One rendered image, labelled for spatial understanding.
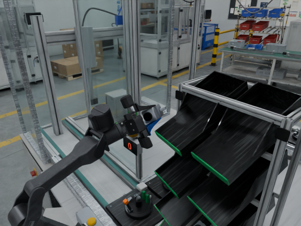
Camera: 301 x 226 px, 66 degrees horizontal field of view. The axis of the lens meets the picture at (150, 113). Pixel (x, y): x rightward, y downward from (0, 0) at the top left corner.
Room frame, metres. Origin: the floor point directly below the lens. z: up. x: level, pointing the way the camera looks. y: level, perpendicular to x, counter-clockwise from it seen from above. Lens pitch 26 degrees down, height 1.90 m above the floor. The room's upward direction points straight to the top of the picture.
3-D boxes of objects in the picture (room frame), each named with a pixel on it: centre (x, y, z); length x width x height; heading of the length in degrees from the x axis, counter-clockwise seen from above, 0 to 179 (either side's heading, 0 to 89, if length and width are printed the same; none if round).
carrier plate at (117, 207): (0.85, 0.06, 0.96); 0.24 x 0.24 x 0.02; 40
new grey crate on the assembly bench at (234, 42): (6.14, -2.20, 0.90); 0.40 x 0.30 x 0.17; 142
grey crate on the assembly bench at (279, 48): (5.59, -2.93, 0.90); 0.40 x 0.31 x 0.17; 50
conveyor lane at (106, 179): (1.09, 0.23, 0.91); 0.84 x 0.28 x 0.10; 40
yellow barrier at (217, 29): (8.81, -3.09, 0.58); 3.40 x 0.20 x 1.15; 140
